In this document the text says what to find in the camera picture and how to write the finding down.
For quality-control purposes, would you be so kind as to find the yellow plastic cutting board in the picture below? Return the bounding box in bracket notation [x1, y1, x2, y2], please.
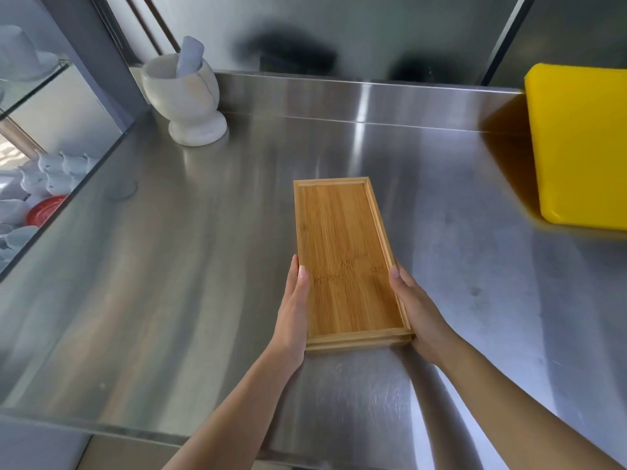
[524, 63, 627, 232]

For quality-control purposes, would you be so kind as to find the person's left forearm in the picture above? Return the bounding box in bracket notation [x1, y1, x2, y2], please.
[162, 345, 305, 470]

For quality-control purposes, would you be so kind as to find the red plate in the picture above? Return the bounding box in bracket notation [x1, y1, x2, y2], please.
[25, 195, 69, 227]

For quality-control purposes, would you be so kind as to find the white marble pestle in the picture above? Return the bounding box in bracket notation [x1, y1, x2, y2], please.
[176, 36, 205, 77]

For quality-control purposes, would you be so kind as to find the person's right forearm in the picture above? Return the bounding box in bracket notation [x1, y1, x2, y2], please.
[433, 335, 627, 470]

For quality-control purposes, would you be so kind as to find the white marble mortar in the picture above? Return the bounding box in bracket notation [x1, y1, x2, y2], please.
[141, 54, 228, 147]

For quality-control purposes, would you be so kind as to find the glass shelf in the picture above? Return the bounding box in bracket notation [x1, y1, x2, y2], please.
[0, 56, 73, 118]

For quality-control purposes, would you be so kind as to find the person's left hand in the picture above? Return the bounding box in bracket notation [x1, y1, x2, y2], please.
[266, 255, 311, 376]

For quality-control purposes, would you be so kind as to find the person's right hand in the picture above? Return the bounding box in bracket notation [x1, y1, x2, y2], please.
[389, 262, 463, 370]

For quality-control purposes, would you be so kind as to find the group of white ceramic cups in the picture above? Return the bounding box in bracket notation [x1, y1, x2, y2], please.
[0, 150, 99, 262]

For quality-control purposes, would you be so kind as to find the rectangular bamboo tray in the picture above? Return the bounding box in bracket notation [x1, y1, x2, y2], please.
[293, 177, 415, 351]

